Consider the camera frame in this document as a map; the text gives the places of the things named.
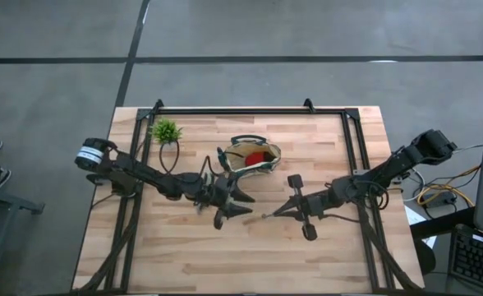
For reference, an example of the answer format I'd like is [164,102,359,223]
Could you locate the black power box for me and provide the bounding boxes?
[423,192,458,209]

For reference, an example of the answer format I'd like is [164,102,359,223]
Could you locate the red object in bag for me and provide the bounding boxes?
[244,150,269,168]

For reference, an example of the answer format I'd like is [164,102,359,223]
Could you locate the black aluminium table frame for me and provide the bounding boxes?
[71,98,424,295]

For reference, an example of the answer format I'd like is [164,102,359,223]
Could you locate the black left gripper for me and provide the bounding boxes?
[198,171,256,231]

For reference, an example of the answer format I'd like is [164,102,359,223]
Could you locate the white paper sheet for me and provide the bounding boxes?
[402,205,438,250]

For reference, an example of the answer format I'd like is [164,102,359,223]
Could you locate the grey metal stand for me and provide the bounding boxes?
[0,183,46,296]

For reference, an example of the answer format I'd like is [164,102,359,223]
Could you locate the black computer keyboard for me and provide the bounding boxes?
[446,224,483,294]

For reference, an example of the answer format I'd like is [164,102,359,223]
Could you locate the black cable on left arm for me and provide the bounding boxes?
[159,139,182,176]

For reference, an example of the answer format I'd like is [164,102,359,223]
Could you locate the green plant in white pot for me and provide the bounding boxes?
[148,118,184,146]

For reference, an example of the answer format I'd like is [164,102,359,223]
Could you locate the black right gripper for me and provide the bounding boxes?
[268,173,342,243]

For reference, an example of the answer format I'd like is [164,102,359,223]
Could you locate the yellow cable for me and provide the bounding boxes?
[416,164,483,209]

